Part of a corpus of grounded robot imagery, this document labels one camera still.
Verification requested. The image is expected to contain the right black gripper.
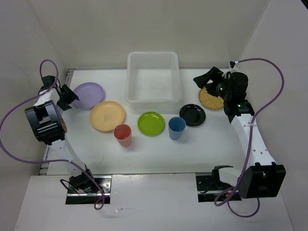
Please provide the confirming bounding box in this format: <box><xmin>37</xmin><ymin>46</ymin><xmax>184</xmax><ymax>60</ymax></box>
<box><xmin>193</xmin><ymin>66</ymin><xmax>232</xmax><ymax>101</ymax></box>

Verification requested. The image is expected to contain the purple plastic plate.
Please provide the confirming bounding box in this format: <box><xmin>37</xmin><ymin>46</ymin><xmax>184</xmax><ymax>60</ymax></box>
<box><xmin>73</xmin><ymin>82</ymin><xmax>105</xmax><ymax>109</ymax></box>

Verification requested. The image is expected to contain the orange plastic plate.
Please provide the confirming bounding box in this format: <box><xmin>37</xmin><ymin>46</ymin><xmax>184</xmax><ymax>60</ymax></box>
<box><xmin>90</xmin><ymin>101</ymin><xmax>125</xmax><ymax>132</ymax></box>

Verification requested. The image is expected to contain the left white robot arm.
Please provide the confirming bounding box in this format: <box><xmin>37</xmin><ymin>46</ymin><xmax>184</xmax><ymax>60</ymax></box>
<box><xmin>25</xmin><ymin>76</ymin><xmax>96</xmax><ymax>193</ymax></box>

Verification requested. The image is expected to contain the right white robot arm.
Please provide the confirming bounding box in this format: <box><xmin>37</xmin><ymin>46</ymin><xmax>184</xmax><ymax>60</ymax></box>
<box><xmin>193</xmin><ymin>67</ymin><xmax>286</xmax><ymax>199</ymax></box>

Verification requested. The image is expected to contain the clear plastic bin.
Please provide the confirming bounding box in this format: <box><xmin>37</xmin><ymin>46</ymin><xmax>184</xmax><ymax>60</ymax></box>
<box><xmin>125</xmin><ymin>51</ymin><xmax>183</xmax><ymax>114</ymax></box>

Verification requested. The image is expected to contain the round woven bamboo coaster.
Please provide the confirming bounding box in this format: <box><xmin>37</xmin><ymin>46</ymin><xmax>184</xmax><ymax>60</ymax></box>
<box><xmin>198</xmin><ymin>88</ymin><xmax>224</xmax><ymax>111</ymax></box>

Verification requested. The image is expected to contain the black plastic plate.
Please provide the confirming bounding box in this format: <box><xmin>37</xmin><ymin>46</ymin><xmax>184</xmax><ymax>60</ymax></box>
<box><xmin>179</xmin><ymin>103</ymin><xmax>206</xmax><ymax>127</ymax></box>

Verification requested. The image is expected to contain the blue plastic cup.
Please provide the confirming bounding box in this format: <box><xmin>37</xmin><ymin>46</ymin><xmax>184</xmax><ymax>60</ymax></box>
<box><xmin>168</xmin><ymin>117</ymin><xmax>186</xmax><ymax>141</ymax></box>

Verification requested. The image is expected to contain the red plastic cup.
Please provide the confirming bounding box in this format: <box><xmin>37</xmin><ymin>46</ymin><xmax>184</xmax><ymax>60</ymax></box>
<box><xmin>114</xmin><ymin>124</ymin><xmax>132</xmax><ymax>148</ymax></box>

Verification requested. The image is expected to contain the green plastic plate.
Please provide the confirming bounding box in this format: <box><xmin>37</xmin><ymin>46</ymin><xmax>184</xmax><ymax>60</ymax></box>
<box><xmin>137</xmin><ymin>112</ymin><xmax>166</xmax><ymax>137</ymax></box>

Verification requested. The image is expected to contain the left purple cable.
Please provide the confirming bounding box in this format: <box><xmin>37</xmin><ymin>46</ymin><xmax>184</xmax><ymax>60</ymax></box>
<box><xmin>0</xmin><ymin>59</ymin><xmax>111</xmax><ymax>210</ymax></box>

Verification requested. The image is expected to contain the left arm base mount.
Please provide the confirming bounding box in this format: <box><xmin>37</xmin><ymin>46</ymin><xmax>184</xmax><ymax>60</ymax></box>
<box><xmin>60</xmin><ymin>175</ymin><xmax>112</xmax><ymax>205</ymax></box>

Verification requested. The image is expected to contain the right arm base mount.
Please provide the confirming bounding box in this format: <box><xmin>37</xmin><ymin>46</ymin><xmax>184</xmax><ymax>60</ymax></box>
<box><xmin>195</xmin><ymin>173</ymin><xmax>231</xmax><ymax>203</ymax></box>

